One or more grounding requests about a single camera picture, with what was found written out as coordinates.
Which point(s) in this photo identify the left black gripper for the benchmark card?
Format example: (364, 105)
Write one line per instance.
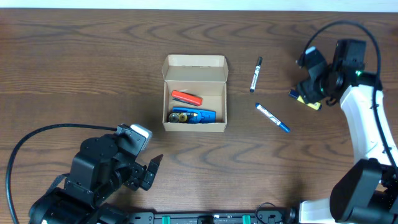
(142, 174)

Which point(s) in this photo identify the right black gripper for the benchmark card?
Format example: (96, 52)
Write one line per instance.
(311, 80)

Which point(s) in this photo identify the yellow highlighter pen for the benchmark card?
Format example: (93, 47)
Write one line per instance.
(294, 94)

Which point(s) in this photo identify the clear correction tape dispenser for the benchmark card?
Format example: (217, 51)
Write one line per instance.
(182, 117)

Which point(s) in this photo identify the black white marker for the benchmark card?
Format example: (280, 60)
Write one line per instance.
(256, 75)

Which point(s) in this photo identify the blue plastic case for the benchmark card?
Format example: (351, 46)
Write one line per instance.
(204, 116)

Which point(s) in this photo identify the blue white marker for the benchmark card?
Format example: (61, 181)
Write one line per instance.
(273, 118)

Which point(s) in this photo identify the red black stapler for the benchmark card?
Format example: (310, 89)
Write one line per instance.
(186, 98)

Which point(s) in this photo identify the brown cardboard box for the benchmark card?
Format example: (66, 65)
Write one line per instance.
(203, 76)

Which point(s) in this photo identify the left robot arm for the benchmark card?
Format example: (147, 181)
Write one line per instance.
(101, 167)

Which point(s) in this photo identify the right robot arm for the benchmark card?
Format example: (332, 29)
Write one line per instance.
(368, 192)

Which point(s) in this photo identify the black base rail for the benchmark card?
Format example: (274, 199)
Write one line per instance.
(265, 213)

